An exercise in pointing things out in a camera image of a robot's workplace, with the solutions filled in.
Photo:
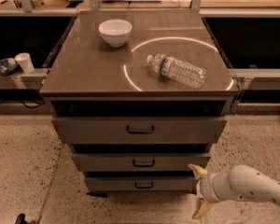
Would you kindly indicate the grey drawer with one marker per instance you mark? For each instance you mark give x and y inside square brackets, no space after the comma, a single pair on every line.
[163,183]
[78,130]
[138,162]

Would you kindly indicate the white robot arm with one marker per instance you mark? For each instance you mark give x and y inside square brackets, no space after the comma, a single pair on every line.
[241,184]

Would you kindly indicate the clear plastic water bottle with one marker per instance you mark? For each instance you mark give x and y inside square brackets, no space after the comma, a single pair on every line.
[180,71]

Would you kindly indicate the grey bottom drawer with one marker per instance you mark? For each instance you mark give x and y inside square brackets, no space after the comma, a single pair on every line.
[163,183]

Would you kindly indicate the grey top drawer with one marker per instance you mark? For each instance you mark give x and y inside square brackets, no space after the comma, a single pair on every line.
[78,130]

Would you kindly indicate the white paper cup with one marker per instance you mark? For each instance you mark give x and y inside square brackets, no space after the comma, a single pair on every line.
[25,62]

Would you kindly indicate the white ceramic bowl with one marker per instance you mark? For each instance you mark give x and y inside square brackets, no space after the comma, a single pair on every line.
[115,32]

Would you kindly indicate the grey drawer cabinet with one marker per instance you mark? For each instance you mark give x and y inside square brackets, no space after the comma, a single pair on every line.
[91,79]

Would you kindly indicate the grey middle drawer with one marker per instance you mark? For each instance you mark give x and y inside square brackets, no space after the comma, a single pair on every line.
[138,162]

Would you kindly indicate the dark round dish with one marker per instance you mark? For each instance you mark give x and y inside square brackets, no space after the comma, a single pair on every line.
[8,66]

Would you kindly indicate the black object at floor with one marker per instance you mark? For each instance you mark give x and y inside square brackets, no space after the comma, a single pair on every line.
[21,220]

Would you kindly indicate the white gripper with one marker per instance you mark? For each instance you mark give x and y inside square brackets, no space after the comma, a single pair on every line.
[205,187]

